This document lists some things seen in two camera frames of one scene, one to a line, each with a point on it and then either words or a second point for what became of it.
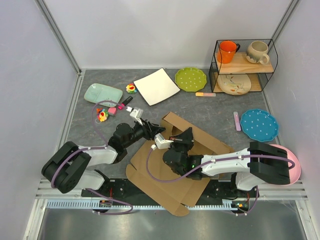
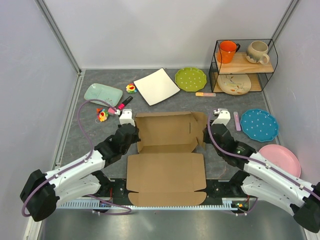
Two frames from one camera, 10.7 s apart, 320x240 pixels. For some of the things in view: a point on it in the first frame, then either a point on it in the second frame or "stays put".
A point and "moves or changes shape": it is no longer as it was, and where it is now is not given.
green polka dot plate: x=190 y=79 stays put
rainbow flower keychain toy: x=102 y=114 stays put
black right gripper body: x=183 y=153 → x=207 y=139
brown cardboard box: x=179 y=195 moves or changes shape
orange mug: x=226 y=51 stays put
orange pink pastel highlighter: x=200 y=94 stays put
